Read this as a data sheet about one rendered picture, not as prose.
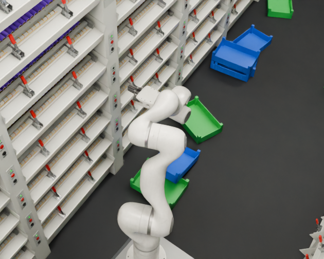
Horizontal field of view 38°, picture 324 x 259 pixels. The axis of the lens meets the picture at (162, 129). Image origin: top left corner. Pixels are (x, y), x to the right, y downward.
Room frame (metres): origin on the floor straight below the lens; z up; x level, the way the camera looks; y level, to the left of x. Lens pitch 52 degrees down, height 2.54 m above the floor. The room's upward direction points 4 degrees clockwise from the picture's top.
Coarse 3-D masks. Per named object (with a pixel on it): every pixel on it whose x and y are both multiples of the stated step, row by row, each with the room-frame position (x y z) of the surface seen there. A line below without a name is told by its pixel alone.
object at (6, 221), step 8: (8, 208) 0.98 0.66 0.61; (0, 216) 0.96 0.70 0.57; (8, 216) 0.97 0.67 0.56; (16, 216) 0.96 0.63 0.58; (0, 224) 0.92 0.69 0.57; (8, 224) 0.93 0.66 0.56; (16, 224) 0.95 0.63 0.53; (0, 232) 0.89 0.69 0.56; (8, 232) 0.90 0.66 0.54; (0, 240) 0.85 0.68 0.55
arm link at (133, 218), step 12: (132, 204) 0.95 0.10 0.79; (144, 204) 0.96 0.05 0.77; (120, 216) 0.90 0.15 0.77; (132, 216) 0.89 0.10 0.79; (144, 216) 0.89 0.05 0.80; (120, 228) 0.87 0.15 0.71; (132, 228) 0.86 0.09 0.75; (144, 228) 0.85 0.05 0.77; (144, 240) 0.86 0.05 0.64; (156, 240) 0.87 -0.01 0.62
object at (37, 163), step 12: (96, 84) 1.59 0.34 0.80; (96, 96) 1.55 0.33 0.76; (108, 96) 1.57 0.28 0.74; (84, 108) 1.46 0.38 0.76; (96, 108) 1.49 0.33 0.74; (72, 120) 1.39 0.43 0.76; (84, 120) 1.40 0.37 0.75; (60, 132) 1.31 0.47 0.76; (72, 132) 1.33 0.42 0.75; (48, 144) 1.24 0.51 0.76; (60, 144) 1.25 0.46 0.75; (36, 156) 1.17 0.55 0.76; (48, 156) 1.18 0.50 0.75; (24, 168) 1.10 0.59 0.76; (36, 168) 1.11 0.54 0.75
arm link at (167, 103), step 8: (160, 96) 1.22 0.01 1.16; (168, 96) 1.22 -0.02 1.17; (176, 96) 1.24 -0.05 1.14; (160, 104) 1.18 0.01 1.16; (168, 104) 1.19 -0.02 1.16; (176, 104) 1.21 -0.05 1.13; (152, 112) 1.15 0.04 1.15; (160, 112) 1.15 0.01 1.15; (168, 112) 1.17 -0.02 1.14; (136, 120) 1.11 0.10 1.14; (144, 120) 1.12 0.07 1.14; (152, 120) 1.14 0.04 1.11; (160, 120) 1.16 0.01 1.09; (128, 128) 1.10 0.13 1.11; (136, 128) 1.08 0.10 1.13; (144, 128) 1.08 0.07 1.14; (128, 136) 1.07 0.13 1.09; (136, 136) 1.06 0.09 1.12; (144, 136) 1.05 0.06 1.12; (136, 144) 1.05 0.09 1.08; (144, 144) 1.04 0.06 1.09
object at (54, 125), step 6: (90, 90) 1.55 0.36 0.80; (84, 96) 1.52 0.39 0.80; (84, 102) 1.49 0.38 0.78; (72, 108) 1.43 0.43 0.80; (66, 114) 1.40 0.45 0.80; (60, 120) 1.36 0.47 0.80; (54, 126) 1.32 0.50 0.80; (48, 132) 1.28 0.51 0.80; (42, 138) 1.25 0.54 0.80; (36, 144) 1.21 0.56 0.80; (30, 150) 1.18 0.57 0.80; (24, 156) 1.15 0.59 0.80
